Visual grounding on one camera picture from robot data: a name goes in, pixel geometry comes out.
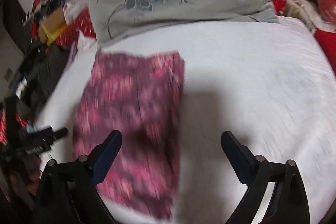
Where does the purple floral fleece garment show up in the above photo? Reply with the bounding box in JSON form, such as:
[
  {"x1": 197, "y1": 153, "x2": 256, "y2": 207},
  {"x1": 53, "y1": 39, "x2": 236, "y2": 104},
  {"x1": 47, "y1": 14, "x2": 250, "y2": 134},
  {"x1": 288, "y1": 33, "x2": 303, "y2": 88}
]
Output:
[{"x1": 73, "y1": 52, "x2": 185, "y2": 219}]

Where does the dark clothes pile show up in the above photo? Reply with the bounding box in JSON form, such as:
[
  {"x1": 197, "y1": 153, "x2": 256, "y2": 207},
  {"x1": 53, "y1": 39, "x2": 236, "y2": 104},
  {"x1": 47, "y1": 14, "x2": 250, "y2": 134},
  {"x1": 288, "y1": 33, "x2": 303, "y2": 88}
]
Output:
[{"x1": 9, "y1": 43, "x2": 70, "y2": 121}]

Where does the cardboard box yellow tape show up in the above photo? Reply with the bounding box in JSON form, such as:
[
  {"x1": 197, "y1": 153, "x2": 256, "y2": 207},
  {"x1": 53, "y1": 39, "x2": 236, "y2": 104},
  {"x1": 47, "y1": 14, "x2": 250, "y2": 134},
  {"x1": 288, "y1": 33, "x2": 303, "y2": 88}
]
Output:
[{"x1": 38, "y1": 7, "x2": 67, "y2": 46}]

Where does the white bed sheet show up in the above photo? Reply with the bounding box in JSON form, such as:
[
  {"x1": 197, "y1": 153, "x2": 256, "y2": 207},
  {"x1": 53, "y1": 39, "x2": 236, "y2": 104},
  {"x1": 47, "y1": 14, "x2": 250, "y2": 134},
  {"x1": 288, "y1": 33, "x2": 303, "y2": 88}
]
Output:
[{"x1": 35, "y1": 15, "x2": 336, "y2": 224}]

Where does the plain red blanket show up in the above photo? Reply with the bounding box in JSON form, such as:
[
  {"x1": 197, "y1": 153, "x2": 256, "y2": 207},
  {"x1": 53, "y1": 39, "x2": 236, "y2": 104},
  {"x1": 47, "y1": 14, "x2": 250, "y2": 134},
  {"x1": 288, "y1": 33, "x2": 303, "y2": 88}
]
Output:
[{"x1": 314, "y1": 29, "x2": 336, "y2": 74}]

